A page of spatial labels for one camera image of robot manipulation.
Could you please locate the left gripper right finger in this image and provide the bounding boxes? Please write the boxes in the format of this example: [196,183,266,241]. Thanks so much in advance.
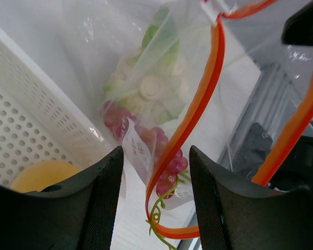
[189,146,313,249]

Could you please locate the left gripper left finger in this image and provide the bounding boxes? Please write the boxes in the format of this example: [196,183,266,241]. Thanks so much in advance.
[0,147,124,249]

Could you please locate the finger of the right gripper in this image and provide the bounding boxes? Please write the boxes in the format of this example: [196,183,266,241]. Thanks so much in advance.
[281,2,313,46]

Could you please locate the clear orange zip bag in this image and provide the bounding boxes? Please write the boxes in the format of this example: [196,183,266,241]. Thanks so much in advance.
[61,1,313,240]

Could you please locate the red grape bunch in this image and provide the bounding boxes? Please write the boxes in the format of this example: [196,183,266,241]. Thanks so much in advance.
[100,101,189,199]

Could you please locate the white cauliflower with leaves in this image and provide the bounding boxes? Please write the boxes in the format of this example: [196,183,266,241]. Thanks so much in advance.
[103,6,188,125]

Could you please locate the orange peach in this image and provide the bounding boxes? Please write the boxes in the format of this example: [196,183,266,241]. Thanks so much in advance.
[10,160,81,193]

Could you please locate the white perforated plastic basket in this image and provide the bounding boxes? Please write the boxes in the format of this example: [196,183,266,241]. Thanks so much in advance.
[0,28,111,188]

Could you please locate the aluminium mounting rail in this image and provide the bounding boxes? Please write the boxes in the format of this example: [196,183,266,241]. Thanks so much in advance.
[177,62,303,250]

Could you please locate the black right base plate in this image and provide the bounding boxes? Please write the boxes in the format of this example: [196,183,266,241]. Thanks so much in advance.
[233,122,273,180]

